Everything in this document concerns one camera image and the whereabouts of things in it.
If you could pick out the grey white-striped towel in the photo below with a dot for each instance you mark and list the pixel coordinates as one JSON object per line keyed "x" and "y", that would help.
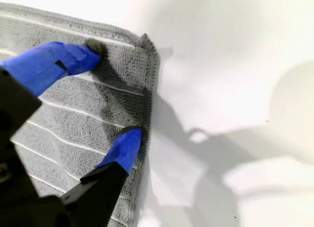
{"x": 73, "y": 114}

